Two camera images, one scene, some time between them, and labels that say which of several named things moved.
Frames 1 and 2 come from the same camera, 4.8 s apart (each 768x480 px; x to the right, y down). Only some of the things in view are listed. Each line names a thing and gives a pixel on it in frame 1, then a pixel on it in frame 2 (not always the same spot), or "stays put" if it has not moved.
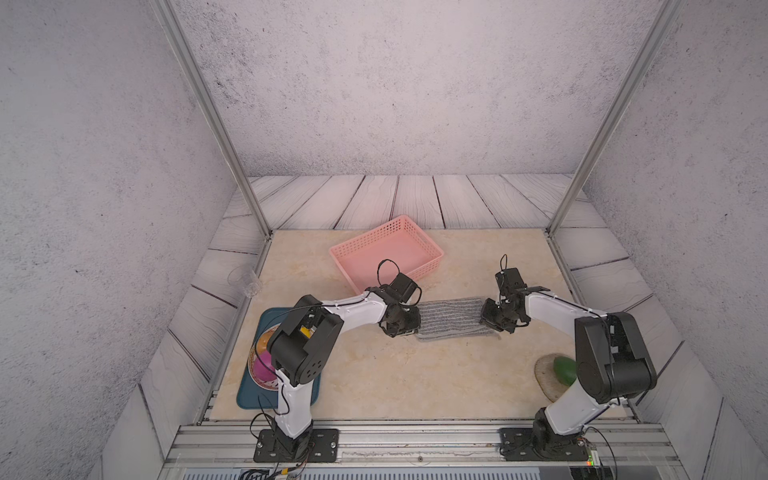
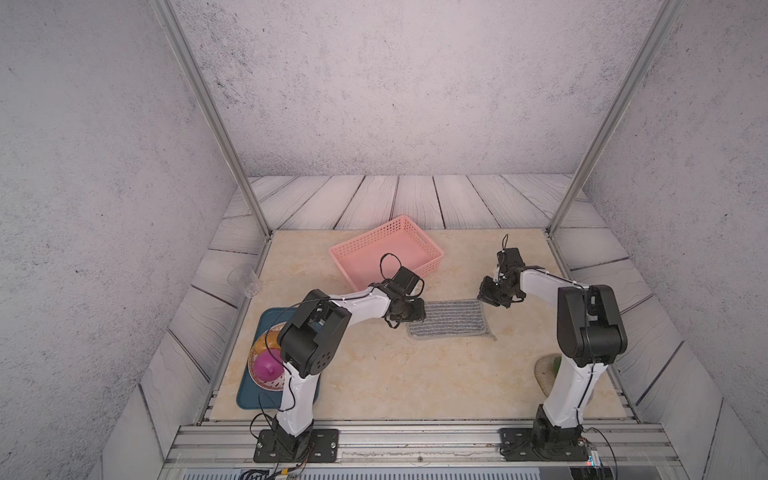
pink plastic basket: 400,240 stays put
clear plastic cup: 246,279 stays put
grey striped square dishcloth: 451,318 stays put
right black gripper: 485,317 → 485,294
